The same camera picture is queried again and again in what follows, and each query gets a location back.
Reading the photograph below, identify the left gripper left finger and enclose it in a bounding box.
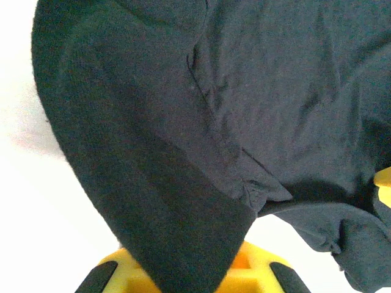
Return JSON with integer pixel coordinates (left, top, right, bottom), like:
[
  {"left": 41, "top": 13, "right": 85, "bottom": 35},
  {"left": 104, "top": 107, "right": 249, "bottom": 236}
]
[{"left": 75, "top": 246, "right": 163, "bottom": 293}]

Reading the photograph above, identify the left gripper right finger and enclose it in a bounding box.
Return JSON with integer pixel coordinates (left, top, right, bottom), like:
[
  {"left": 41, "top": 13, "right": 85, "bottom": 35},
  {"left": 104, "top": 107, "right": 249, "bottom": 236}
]
[{"left": 214, "top": 241, "right": 310, "bottom": 293}]

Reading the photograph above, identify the black t-shirt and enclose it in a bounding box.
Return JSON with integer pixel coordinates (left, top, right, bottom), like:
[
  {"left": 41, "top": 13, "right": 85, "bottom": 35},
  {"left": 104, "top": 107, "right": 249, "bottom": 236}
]
[{"left": 30, "top": 0, "right": 391, "bottom": 293}]

